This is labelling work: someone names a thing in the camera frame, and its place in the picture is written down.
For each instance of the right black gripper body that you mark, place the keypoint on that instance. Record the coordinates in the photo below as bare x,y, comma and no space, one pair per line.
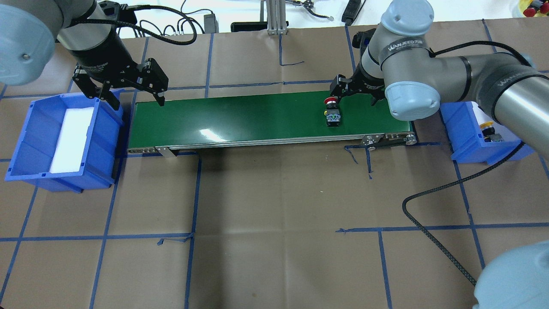
363,81

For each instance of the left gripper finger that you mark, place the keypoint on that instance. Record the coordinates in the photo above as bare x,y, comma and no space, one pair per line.
112,97
160,98

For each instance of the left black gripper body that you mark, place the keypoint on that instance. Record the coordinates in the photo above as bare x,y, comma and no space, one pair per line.
101,52

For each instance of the red push button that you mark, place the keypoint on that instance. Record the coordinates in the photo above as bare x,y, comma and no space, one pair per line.
332,113

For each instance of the yellow push button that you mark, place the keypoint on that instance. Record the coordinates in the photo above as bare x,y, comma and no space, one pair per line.
489,132

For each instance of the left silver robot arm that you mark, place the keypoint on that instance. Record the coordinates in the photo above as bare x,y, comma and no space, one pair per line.
87,29

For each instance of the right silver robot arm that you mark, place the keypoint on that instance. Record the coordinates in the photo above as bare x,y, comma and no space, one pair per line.
398,64

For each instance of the yellow plate of buttons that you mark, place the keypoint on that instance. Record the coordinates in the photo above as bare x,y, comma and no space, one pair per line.
531,8

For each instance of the green conveyor belt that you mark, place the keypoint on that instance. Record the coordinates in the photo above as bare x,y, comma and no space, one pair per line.
259,120

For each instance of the white foam pad left bin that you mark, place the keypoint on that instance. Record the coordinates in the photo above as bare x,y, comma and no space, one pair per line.
72,140

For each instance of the white foam pad bin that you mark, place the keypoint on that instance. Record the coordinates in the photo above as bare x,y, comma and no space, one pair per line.
72,140
480,116

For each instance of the left blue plastic bin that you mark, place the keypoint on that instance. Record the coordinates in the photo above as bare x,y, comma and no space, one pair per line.
37,142

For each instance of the blue plastic bin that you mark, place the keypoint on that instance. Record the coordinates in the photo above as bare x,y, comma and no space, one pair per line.
466,138
37,142

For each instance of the black power adapter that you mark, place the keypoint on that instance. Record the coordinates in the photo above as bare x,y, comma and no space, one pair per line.
210,23

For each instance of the right blue plastic bin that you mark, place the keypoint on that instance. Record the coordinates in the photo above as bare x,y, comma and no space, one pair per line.
466,138

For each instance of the white foam pad right bin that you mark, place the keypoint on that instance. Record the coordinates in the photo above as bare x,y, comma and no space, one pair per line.
480,116

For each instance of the aluminium frame post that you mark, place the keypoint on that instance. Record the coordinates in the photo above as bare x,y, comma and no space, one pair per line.
274,13

